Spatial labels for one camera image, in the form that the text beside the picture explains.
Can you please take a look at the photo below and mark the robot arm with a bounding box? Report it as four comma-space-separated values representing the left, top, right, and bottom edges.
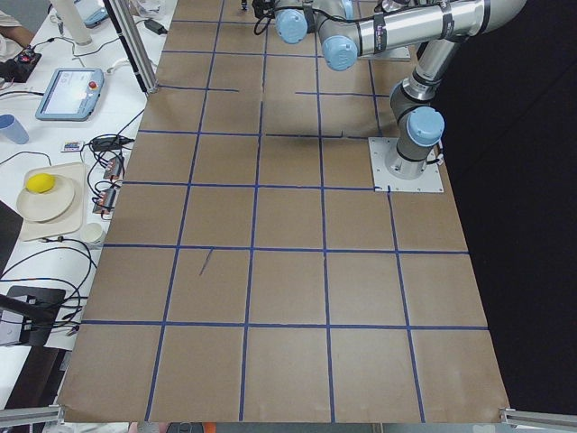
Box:
263, 0, 525, 119

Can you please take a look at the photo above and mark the white paper cup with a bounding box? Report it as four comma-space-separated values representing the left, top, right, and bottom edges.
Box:
80, 223, 106, 247

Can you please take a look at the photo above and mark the black power adapter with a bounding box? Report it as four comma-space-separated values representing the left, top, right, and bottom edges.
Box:
143, 18, 168, 35

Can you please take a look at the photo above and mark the beige plate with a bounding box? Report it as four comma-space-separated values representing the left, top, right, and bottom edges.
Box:
16, 175, 75, 222

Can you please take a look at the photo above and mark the teach pendant tablet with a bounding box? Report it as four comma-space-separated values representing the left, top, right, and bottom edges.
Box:
35, 68, 105, 122

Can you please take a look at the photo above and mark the yellow lemon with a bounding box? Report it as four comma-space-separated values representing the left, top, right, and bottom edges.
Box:
25, 173, 56, 194

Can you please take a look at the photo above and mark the beige tray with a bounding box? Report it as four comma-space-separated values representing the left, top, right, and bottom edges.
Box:
16, 162, 87, 242

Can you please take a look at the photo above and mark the blue plastic cup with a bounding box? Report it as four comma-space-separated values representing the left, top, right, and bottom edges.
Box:
0, 114, 29, 144

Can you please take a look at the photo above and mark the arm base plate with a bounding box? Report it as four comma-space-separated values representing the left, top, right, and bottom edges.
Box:
360, 46, 411, 62
368, 137, 444, 194

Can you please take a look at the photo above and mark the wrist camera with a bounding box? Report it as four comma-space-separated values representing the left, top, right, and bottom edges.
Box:
252, 0, 275, 19

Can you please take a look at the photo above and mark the aluminium frame post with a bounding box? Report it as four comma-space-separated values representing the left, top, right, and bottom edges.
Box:
104, 0, 158, 95

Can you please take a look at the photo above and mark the black camera stand base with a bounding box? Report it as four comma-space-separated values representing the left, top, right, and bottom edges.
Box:
1, 285, 66, 346

